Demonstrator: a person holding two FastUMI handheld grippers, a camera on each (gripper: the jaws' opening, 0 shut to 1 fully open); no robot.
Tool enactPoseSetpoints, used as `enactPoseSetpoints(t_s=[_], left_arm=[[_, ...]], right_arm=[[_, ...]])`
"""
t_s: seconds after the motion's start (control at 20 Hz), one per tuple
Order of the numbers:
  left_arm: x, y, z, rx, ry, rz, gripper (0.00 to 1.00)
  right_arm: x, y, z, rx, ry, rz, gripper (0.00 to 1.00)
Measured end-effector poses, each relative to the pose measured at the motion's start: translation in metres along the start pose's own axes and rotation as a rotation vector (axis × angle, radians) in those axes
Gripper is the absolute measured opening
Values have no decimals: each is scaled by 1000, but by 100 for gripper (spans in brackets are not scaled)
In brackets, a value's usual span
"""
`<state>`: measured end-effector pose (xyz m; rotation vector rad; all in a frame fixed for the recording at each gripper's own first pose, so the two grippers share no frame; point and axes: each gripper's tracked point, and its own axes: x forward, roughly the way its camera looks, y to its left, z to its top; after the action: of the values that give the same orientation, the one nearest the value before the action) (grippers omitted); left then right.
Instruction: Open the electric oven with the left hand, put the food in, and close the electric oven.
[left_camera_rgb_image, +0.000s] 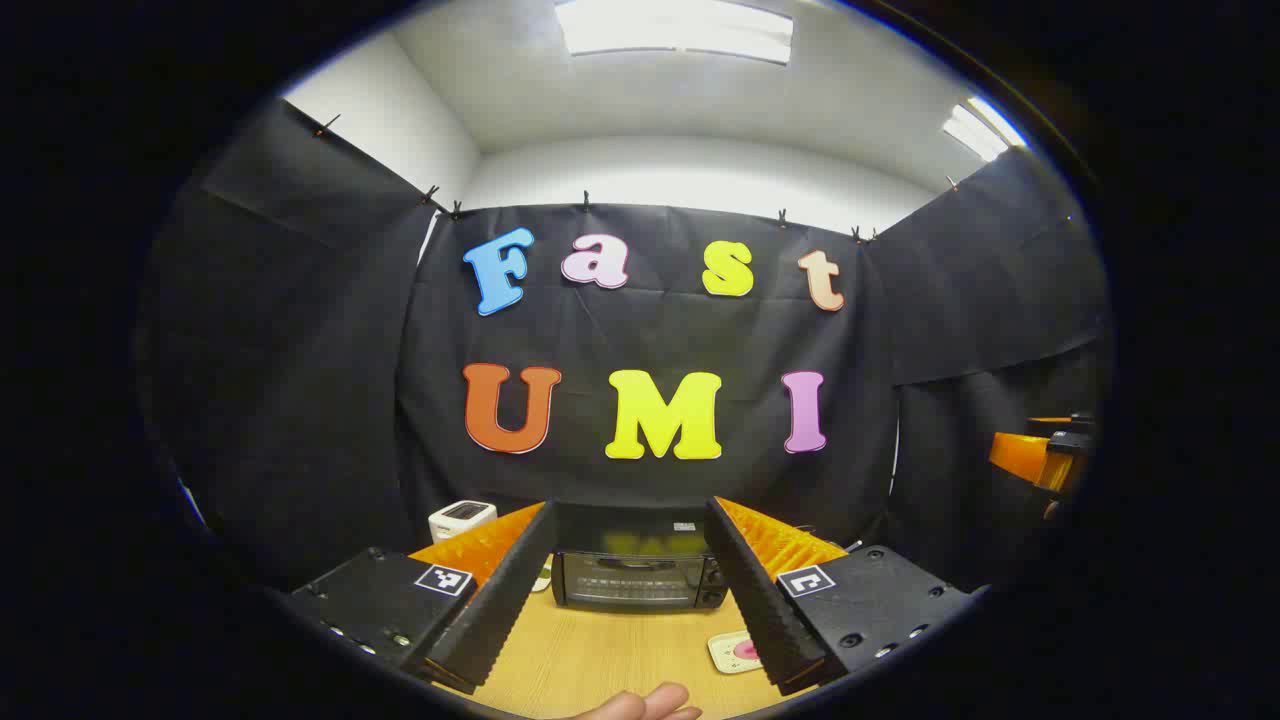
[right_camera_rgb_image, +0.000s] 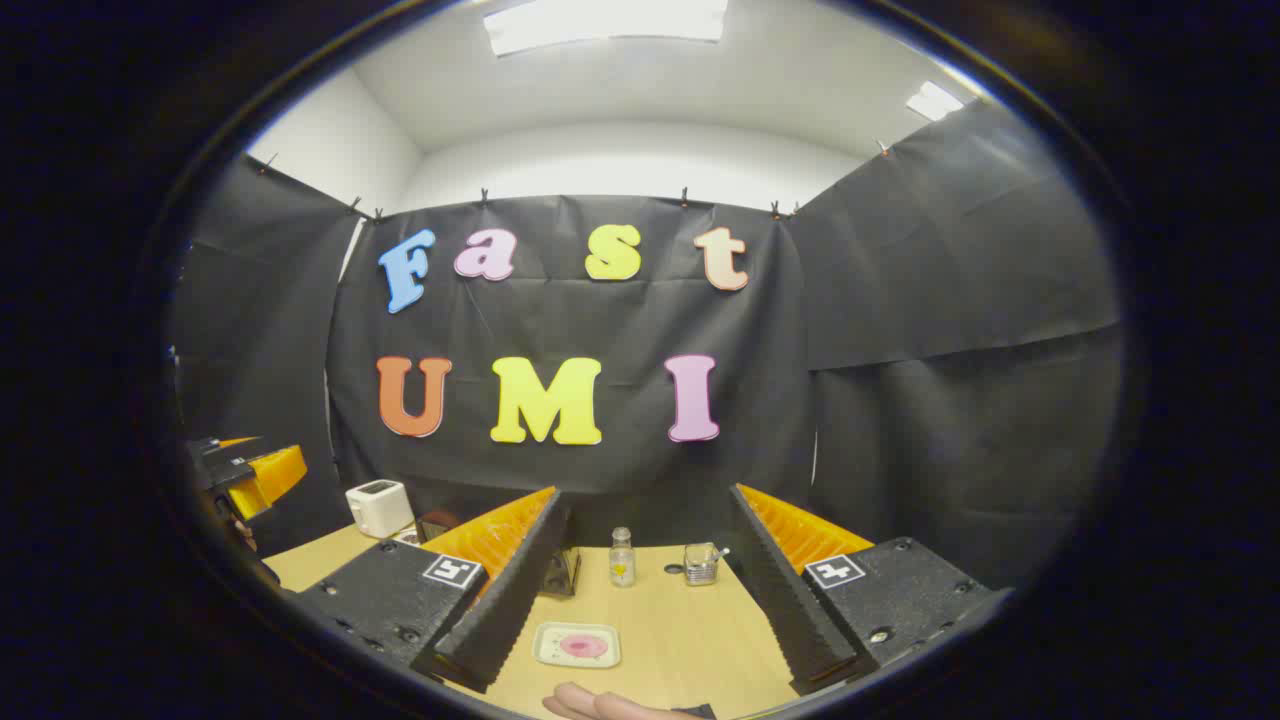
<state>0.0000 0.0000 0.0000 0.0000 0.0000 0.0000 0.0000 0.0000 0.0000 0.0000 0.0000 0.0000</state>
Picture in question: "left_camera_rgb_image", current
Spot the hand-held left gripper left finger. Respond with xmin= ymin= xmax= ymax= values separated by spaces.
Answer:
xmin=288 ymin=500 xmax=559 ymax=696

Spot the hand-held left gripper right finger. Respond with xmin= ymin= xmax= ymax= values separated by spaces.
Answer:
xmin=705 ymin=496 xmax=976 ymax=698

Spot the white square plate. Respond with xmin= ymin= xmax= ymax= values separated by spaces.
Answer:
xmin=707 ymin=630 xmax=766 ymax=676

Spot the black electric oven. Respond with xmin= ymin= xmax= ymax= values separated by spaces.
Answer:
xmin=550 ymin=503 xmax=731 ymax=611

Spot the white toaster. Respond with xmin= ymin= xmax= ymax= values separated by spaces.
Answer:
xmin=428 ymin=500 xmax=498 ymax=544

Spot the black backdrop cloth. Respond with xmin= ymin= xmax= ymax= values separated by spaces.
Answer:
xmin=135 ymin=95 xmax=1116 ymax=591

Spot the small ceiling light panel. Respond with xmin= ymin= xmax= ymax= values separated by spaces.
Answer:
xmin=940 ymin=95 xmax=1029 ymax=163

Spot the large ceiling light panel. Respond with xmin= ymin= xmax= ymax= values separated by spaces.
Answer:
xmin=555 ymin=0 xmax=794 ymax=66

